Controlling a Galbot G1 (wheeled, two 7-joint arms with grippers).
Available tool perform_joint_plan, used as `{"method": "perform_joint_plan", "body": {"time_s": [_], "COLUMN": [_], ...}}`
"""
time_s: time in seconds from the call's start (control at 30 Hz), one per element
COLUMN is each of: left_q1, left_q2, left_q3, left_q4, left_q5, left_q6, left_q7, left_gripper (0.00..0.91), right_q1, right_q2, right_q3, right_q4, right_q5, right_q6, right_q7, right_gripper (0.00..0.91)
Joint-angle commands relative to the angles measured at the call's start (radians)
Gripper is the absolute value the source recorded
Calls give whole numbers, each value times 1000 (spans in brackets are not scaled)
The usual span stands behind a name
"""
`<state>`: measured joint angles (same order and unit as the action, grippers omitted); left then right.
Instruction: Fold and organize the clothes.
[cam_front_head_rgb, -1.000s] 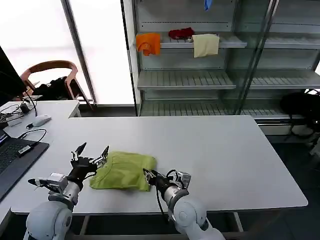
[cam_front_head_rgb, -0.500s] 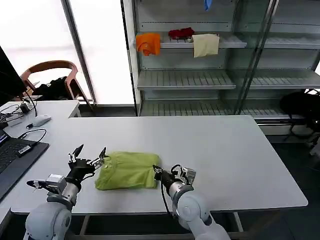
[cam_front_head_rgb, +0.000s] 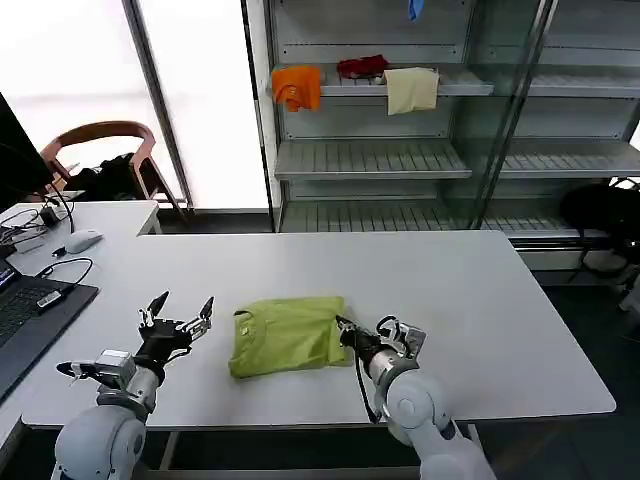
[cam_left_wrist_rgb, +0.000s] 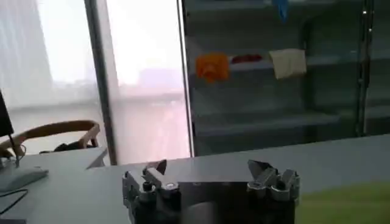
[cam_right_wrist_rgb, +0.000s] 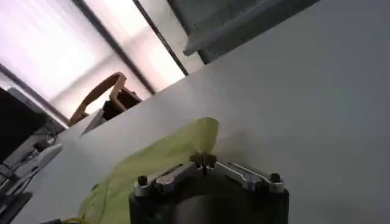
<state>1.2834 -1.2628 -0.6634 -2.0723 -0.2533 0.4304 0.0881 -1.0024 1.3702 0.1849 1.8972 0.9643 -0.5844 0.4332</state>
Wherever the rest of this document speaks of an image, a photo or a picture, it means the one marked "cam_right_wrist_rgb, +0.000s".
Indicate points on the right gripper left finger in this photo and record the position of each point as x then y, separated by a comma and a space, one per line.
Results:
170, 178

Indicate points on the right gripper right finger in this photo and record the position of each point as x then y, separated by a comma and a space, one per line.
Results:
243, 176

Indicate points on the yellow-green cloth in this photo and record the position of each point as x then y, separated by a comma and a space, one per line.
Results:
158, 158

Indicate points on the pale grey pointed plate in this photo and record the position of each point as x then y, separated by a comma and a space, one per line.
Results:
96, 121

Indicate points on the brown wooden chair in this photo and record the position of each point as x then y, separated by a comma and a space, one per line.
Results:
100, 91

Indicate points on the grey monitor base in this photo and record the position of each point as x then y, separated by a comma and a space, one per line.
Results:
48, 155

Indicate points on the thin dark window bar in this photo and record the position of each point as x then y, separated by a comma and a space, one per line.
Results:
161, 38

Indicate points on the dark partition panel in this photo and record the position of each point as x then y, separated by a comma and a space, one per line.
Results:
225, 24

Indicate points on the black computer monitor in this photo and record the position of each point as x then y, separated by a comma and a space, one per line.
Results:
16, 124

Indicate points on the dark thick window post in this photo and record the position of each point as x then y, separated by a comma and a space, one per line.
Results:
119, 48

